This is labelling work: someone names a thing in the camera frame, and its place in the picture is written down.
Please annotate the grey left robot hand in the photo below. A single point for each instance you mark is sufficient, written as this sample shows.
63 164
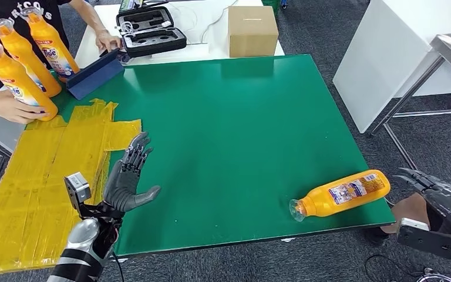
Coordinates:
124 187

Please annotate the yellow plastic sheet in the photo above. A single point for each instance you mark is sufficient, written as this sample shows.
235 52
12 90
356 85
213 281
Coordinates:
35 187

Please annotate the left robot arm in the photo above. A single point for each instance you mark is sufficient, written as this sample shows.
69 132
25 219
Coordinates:
81 249

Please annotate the blue tablet case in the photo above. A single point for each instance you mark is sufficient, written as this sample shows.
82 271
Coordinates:
95 76

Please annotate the green printed package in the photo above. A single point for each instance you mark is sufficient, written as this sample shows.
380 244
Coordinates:
138 4

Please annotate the white panel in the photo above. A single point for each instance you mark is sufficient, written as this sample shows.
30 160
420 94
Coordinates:
381 58

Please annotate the green plastic crate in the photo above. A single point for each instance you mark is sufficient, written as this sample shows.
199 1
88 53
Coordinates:
271 6

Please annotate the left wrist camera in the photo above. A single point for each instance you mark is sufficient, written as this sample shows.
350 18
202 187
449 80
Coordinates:
78 190

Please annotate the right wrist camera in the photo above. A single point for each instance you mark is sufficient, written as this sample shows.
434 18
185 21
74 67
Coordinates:
431 237

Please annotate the black foam-lined case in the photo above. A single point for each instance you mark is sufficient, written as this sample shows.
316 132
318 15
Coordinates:
153 42

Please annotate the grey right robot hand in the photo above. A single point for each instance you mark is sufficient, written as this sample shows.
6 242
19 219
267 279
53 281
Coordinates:
449 202

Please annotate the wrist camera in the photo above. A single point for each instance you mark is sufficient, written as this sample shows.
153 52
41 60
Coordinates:
431 237
78 190

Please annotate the orange detergent bottle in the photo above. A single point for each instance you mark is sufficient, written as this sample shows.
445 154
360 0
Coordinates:
15 81
346 192
29 62
52 46

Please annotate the white table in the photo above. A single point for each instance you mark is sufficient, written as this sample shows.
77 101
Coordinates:
194 23

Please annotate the cardboard box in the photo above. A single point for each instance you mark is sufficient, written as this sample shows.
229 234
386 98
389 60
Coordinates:
252 34

